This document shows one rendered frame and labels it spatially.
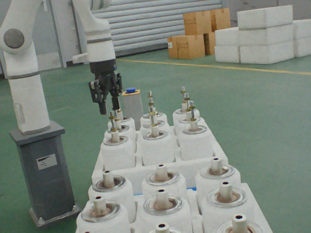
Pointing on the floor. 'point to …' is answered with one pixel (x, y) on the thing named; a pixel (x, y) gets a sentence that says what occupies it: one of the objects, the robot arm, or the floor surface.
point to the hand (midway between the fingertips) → (110, 108)
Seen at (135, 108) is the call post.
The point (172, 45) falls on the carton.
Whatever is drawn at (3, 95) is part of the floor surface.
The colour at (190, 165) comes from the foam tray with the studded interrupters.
